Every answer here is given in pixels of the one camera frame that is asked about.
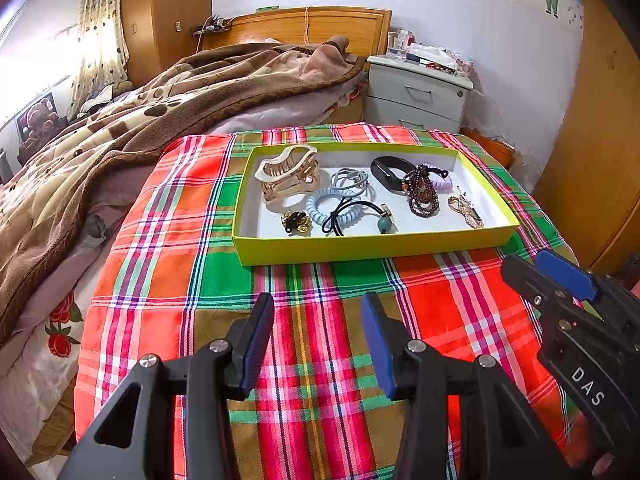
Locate light blue spiral hair tie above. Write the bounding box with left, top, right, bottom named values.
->
left=305, top=186, right=358, bottom=231

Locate colourful plaid cloth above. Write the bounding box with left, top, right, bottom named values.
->
left=74, top=124, right=591, bottom=480

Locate purple spiral hair tie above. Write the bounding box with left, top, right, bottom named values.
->
left=415, top=162, right=452, bottom=192

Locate gold chain bracelet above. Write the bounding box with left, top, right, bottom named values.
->
left=446, top=187, right=486, bottom=230

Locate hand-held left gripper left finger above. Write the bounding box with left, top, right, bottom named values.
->
left=57, top=292, right=276, bottom=480

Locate wooden wardrobe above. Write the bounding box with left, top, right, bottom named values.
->
left=532, top=0, right=640, bottom=273
left=120, top=0, right=213, bottom=86

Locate power strip with plugs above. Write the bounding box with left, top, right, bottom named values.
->
left=192, top=15, right=233, bottom=36

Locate floral pouch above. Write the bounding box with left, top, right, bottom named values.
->
left=450, top=52, right=475, bottom=78

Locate gold and black hair tie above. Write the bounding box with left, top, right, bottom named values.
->
left=280, top=209, right=312, bottom=237

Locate grey cord bracelet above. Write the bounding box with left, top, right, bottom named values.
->
left=331, top=167, right=376, bottom=200

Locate brown patterned blanket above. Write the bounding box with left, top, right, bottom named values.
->
left=0, top=35, right=368, bottom=346

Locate dotted curtain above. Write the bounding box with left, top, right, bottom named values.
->
left=67, top=0, right=132, bottom=121

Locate brown teddy bear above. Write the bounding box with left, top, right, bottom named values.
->
left=15, top=92, right=58, bottom=153

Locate cream and gold claw clip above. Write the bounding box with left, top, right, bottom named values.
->
left=254, top=144, right=322, bottom=207

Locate dark bead bracelet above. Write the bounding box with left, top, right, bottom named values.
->
left=401, top=164, right=442, bottom=219

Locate white tissue packet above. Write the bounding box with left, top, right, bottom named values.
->
left=407, top=42, right=451, bottom=63

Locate wooden headboard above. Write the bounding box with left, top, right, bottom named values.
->
left=200, top=6, right=393, bottom=58

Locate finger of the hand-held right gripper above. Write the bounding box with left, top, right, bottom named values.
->
left=500, top=255, right=621, bottom=347
left=536, top=250, right=640, bottom=321

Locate black smart band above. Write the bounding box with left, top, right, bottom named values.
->
left=370, top=156, right=416, bottom=193

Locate yellow-green cardboard box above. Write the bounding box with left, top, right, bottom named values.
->
left=232, top=141, right=521, bottom=267

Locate grey nightstand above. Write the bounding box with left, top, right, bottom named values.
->
left=364, top=55, right=473, bottom=136

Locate bright window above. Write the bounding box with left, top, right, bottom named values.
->
left=0, top=5, right=83, bottom=126

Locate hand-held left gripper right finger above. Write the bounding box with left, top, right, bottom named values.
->
left=361, top=292, right=583, bottom=480

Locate clear glass cup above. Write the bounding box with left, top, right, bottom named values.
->
left=386, top=30, right=408, bottom=58

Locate black hair tie teal bead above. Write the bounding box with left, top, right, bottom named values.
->
left=321, top=197, right=396, bottom=237

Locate orange cardboard box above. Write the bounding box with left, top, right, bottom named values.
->
left=460, top=127, right=516, bottom=168

